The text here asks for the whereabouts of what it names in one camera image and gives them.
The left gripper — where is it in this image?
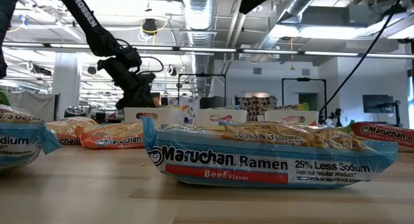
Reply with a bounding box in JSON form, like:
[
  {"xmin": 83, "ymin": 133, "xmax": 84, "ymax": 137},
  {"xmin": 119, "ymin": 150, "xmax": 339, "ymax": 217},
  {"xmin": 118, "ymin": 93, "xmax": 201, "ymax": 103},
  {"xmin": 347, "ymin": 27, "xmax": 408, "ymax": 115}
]
[{"xmin": 111, "ymin": 65, "xmax": 157, "ymax": 109}]

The black round tyre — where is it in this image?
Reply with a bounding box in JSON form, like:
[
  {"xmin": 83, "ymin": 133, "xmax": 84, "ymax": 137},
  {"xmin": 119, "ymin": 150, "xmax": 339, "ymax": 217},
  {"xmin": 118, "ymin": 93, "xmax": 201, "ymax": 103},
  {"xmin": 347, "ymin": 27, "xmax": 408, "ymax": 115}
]
[{"xmin": 63, "ymin": 106, "xmax": 87, "ymax": 120}]

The black hanging ceiling camera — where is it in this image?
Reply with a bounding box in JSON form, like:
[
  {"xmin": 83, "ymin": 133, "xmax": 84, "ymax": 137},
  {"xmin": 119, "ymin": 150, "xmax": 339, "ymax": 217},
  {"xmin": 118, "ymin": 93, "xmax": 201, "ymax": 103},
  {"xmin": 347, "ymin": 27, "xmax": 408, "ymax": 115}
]
[{"xmin": 142, "ymin": 18, "xmax": 158, "ymax": 36}]

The grey cover sheet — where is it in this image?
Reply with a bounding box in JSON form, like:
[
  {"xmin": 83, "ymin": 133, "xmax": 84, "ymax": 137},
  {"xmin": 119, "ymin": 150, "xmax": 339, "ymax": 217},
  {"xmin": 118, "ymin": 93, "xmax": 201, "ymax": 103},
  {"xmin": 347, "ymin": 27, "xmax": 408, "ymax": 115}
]
[{"xmin": 8, "ymin": 91, "xmax": 61, "ymax": 123}]

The black metal frame rig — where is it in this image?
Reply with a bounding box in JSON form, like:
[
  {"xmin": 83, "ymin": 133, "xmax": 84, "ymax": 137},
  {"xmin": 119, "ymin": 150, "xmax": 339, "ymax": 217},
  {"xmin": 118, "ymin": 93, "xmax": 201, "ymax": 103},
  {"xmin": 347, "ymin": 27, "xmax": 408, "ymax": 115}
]
[
  {"xmin": 281, "ymin": 77, "xmax": 328, "ymax": 117},
  {"xmin": 177, "ymin": 73, "xmax": 227, "ymax": 108}
]

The green object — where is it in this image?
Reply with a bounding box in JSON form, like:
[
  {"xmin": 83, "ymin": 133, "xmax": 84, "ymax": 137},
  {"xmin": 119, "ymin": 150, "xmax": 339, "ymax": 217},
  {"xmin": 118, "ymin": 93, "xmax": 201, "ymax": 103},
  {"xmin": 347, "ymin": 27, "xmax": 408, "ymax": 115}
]
[{"xmin": 0, "ymin": 89, "xmax": 11, "ymax": 107}]

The white plastic bin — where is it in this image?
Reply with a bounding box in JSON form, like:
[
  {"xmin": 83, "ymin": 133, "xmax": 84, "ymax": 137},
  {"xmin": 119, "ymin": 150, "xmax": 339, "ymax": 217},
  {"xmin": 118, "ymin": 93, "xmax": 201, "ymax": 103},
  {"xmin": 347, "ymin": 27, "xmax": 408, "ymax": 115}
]
[
  {"xmin": 124, "ymin": 106, "xmax": 186, "ymax": 126},
  {"xmin": 195, "ymin": 108, "xmax": 248, "ymax": 126},
  {"xmin": 263, "ymin": 110, "xmax": 320, "ymax": 126}
]

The black cable mount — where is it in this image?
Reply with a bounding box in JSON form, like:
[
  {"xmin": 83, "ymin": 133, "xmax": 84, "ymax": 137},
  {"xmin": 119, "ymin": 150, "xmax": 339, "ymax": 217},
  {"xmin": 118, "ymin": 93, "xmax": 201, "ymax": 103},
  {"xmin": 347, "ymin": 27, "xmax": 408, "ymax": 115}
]
[{"xmin": 318, "ymin": 106, "xmax": 344, "ymax": 128}]

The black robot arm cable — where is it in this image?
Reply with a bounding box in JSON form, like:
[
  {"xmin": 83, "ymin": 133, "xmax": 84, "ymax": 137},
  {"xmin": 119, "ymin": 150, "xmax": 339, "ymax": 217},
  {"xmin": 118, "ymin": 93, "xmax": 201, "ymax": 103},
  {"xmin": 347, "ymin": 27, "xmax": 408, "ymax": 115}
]
[{"xmin": 318, "ymin": 0, "xmax": 405, "ymax": 117}]

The long ceiling light strip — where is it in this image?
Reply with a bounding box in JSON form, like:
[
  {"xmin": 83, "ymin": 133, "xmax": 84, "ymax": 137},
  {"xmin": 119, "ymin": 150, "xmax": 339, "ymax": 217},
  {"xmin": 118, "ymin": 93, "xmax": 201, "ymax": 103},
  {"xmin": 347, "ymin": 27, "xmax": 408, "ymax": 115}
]
[{"xmin": 0, "ymin": 41, "xmax": 414, "ymax": 60}]

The white rectangular ceiling duct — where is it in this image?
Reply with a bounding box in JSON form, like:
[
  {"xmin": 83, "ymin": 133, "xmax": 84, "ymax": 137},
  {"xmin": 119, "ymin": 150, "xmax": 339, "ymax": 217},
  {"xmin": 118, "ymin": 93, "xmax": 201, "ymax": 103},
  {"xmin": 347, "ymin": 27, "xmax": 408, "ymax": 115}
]
[{"xmin": 268, "ymin": 3, "xmax": 414, "ymax": 40}]

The white colourful patterned fabric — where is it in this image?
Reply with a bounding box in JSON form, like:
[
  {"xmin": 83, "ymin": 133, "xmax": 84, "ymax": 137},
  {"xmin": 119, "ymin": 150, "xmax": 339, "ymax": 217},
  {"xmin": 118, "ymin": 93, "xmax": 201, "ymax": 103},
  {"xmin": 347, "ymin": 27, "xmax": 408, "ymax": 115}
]
[{"xmin": 160, "ymin": 96, "xmax": 201, "ymax": 125}]

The white square column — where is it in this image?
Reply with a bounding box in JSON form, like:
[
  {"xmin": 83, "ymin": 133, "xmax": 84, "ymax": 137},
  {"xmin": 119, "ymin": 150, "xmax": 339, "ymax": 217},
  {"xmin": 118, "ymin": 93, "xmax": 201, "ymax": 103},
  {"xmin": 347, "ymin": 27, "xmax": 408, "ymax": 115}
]
[{"xmin": 52, "ymin": 52, "xmax": 81, "ymax": 121}]

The round silver ceiling duct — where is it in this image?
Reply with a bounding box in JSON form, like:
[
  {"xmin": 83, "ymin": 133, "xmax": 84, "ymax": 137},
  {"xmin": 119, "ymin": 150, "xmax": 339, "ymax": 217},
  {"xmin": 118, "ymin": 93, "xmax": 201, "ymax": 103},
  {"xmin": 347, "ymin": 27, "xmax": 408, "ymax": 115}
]
[
  {"xmin": 179, "ymin": 0, "xmax": 218, "ymax": 98},
  {"xmin": 223, "ymin": 0, "xmax": 324, "ymax": 76}
]

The black wall monitor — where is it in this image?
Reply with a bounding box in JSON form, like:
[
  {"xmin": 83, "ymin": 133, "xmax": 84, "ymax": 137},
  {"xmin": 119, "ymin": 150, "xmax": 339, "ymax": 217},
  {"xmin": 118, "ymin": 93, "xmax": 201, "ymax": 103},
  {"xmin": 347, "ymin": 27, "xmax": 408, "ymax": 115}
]
[{"xmin": 362, "ymin": 94, "xmax": 395, "ymax": 114}]

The brown dotted fabric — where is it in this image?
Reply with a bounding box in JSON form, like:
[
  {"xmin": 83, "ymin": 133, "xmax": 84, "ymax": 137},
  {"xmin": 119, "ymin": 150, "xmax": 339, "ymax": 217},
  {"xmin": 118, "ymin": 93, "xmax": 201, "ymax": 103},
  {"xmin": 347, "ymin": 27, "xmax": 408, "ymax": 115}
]
[{"xmin": 235, "ymin": 95, "xmax": 278, "ymax": 122}]

